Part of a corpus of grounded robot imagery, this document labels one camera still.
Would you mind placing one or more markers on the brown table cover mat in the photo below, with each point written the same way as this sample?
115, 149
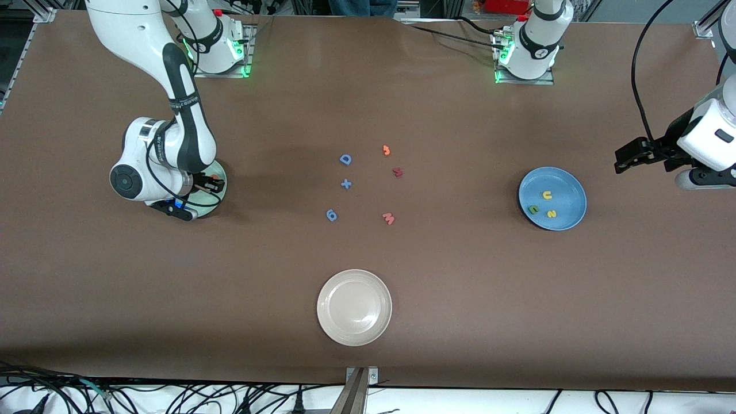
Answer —
460, 287

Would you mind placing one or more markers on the red box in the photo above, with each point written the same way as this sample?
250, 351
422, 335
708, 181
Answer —
506, 6

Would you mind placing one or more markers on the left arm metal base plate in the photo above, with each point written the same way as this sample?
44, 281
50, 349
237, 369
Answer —
517, 81

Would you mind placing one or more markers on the blue foam number 6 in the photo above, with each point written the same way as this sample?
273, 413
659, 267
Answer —
332, 215

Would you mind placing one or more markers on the blue plate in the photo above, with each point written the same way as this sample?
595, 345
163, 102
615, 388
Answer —
566, 192

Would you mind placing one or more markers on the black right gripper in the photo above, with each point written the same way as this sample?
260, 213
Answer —
201, 182

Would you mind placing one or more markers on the aluminium extrusion bar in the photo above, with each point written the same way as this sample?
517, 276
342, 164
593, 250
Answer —
353, 397

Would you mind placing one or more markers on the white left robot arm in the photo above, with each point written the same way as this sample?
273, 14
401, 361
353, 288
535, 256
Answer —
537, 52

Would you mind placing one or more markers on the person in blue jeans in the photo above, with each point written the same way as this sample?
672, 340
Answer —
362, 7

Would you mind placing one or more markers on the pale green plate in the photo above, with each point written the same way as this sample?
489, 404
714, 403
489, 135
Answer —
214, 197

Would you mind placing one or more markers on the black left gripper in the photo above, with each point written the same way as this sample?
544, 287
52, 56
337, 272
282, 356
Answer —
667, 144

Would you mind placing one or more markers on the aluminium frame rail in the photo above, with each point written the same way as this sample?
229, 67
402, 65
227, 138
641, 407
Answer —
17, 63
710, 23

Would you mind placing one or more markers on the grey metal frame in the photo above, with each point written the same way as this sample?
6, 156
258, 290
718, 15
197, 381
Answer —
408, 7

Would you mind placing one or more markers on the pink foam letter w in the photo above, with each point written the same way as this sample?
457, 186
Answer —
388, 218

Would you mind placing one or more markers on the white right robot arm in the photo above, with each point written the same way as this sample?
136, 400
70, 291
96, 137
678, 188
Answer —
132, 29

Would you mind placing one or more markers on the blue foam letter D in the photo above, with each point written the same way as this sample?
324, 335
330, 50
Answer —
345, 159

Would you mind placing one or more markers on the beige plate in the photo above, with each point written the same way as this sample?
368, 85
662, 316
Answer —
354, 307

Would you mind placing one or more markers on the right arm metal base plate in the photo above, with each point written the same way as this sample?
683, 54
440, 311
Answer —
247, 54

